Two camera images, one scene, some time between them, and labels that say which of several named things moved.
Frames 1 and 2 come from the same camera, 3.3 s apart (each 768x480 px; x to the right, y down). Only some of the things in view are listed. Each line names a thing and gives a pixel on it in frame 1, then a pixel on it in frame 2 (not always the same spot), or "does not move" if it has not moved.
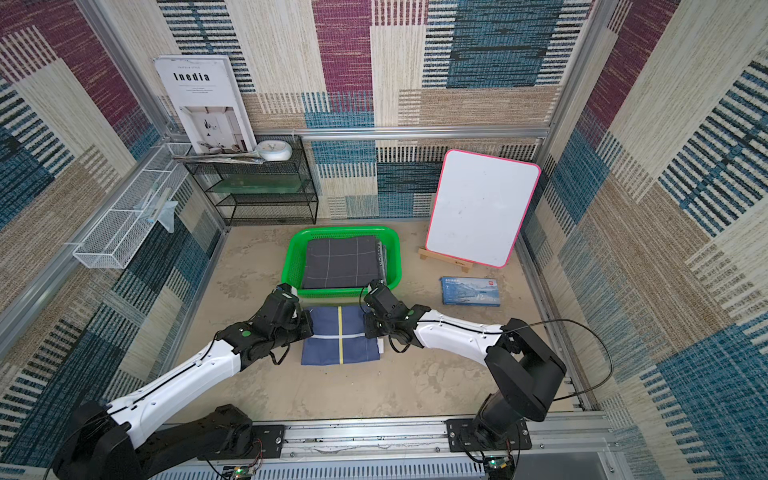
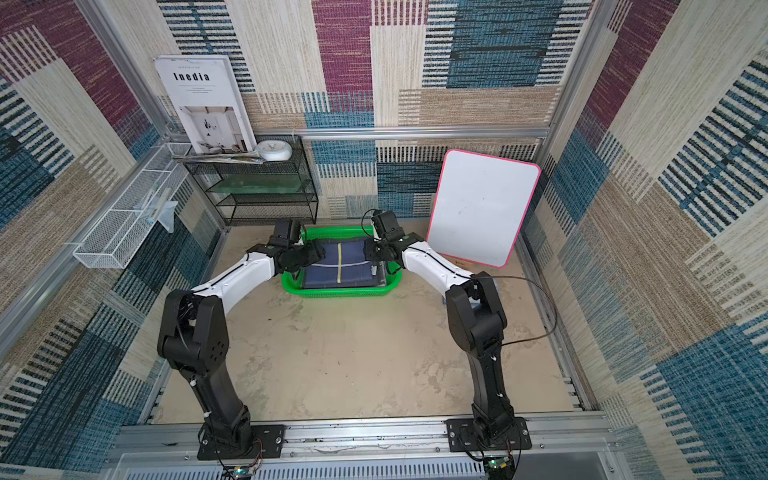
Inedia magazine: (207, 94) does not move
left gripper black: (306, 321) → (315, 251)
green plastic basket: (294, 252) does not move
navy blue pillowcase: (338, 337) → (345, 265)
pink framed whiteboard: (480, 206) does not move
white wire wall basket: (118, 236) does not move
